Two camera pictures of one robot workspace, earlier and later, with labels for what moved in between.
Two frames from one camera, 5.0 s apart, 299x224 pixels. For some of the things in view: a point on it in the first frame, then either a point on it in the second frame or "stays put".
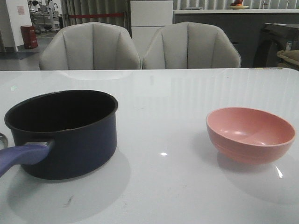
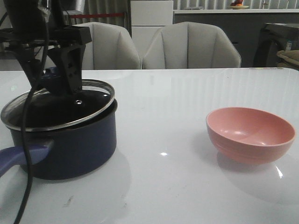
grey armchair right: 189,45 stays put
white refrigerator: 147,17 stays put
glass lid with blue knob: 3,142 to 49,109
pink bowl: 248,136 stays put
